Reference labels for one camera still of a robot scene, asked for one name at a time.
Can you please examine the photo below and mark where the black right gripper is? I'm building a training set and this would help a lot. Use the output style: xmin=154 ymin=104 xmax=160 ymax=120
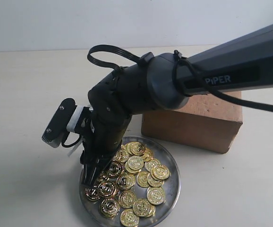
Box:
xmin=80 ymin=111 xmax=132 ymax=188

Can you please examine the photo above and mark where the round steel plate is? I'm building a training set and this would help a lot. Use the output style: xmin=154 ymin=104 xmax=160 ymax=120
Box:
xmin=79 ymin=136 xmax=181 ymax=227

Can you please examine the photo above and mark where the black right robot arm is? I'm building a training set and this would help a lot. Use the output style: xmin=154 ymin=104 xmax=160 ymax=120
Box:
xmin=81 ymin=24 xmax=273 ymax=187

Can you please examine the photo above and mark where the brown cardboard slotted box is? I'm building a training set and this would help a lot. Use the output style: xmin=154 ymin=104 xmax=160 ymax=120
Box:
xmin=141 ymin=95 xmax=243 ymax=154

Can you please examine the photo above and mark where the dark gold coin centre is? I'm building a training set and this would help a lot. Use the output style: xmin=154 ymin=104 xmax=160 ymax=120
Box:
xmin=107 ymin=161 xmax=125 ymax=178

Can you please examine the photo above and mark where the gold coin left lower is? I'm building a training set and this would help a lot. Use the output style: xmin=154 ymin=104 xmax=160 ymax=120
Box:
xmin=97 ymin=181 xmax=117 ymax=198

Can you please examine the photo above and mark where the gold coin far left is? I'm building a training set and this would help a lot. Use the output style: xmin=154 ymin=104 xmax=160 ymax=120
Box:
xmin=85 ymin=188 xmax=101 ymax=201

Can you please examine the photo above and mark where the gold coin centre upper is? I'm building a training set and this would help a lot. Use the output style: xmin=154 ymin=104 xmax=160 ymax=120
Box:
xmin=126 ymin=156 xmax=144 ymax=171

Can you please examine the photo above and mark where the gold coin bottom left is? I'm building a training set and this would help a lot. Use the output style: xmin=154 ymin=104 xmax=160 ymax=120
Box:
xmin=99 ymin=198 xmax=120 ymax=218

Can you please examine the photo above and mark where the gold coin lower centre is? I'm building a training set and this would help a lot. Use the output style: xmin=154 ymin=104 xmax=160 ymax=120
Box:
xmin=119 ymin=190 xmax=137 ymax=209

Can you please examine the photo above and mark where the gold coin right middle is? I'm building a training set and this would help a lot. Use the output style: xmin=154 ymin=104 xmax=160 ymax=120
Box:
xmin=136 ymin=171 xmax=149 ymax=188

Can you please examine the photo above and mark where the gold coin bottom edge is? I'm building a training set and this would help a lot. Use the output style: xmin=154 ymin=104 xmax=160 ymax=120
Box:
xmin=120 ymin=209 xmax=139 ymax=227

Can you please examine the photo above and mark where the gold coin bottom right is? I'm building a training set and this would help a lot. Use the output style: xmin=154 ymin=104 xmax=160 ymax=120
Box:
xmin=132 ymin=198 xmax=151 ymax=217

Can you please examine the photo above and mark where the gold coin right stack top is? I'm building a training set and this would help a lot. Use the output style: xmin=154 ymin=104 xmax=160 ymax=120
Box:
xmin=151 ymin=165 xmax=170 ymax=180

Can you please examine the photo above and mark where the gold coin right lower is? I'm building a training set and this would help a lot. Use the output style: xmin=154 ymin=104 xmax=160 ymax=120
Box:
xmin=146 ymin=187 xmax=166 ymax=205

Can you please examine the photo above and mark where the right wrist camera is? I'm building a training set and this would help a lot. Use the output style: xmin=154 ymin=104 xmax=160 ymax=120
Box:
xmin=42 ymin=98 xmax=77 ymax=148

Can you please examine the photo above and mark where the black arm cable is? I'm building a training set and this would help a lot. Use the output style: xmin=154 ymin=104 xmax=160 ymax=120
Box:
xmin=87 ymin=44 xmax=273 ymax=116

